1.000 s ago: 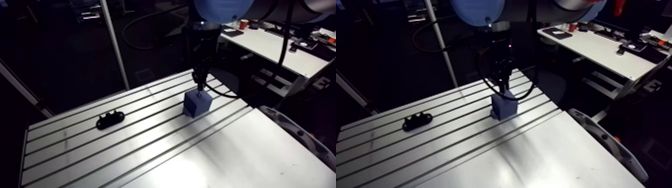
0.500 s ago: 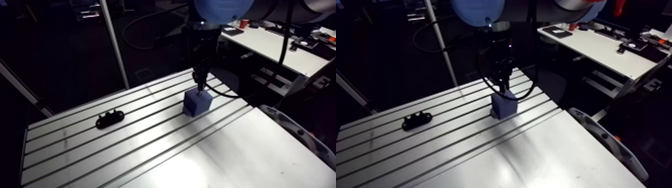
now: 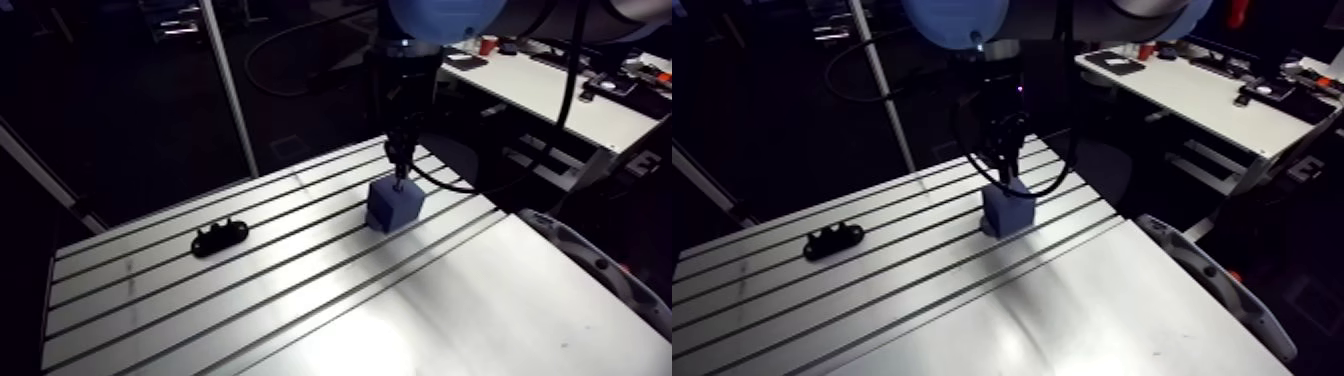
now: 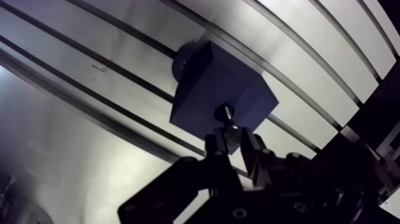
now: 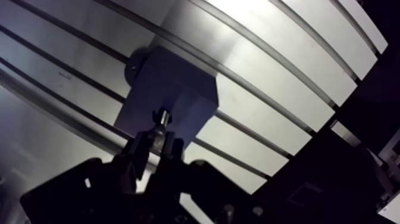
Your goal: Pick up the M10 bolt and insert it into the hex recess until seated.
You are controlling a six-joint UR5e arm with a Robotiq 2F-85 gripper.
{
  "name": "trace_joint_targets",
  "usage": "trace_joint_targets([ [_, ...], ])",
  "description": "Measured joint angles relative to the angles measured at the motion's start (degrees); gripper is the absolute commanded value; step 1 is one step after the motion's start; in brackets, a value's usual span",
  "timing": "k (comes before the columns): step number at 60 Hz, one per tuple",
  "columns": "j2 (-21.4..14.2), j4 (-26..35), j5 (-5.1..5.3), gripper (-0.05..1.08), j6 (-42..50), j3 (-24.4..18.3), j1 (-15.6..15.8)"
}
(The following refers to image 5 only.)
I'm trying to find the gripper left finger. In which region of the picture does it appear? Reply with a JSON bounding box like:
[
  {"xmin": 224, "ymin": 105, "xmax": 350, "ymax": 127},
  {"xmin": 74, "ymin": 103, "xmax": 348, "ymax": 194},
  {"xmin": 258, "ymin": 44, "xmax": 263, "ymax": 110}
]
[{"xmin": 20, "ymin": 130, "xmax": 154, "ymax": 224}]

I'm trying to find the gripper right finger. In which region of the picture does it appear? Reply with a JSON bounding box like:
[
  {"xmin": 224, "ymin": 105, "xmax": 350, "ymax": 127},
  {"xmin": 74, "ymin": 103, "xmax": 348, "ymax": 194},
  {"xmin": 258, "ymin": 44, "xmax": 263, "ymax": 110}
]
[{"xmin": 156, "ymin": 131, "xmax": 266, "ymax": 224}]

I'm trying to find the steel bolt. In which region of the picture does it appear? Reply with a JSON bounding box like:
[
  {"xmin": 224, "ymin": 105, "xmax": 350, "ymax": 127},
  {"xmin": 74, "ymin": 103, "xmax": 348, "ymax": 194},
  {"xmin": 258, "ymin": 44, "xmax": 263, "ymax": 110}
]
[{"xmin": 151, "ymin": 108, "xmax": 173, "ymax": 156}]

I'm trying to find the dark blue-grey block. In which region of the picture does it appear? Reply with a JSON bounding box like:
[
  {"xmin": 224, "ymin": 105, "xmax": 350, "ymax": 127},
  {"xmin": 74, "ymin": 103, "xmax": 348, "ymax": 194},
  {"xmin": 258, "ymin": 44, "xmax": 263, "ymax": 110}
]
[{"xmin": 113, "ymin": 46, "xmax": 220, "ymax": 150}]

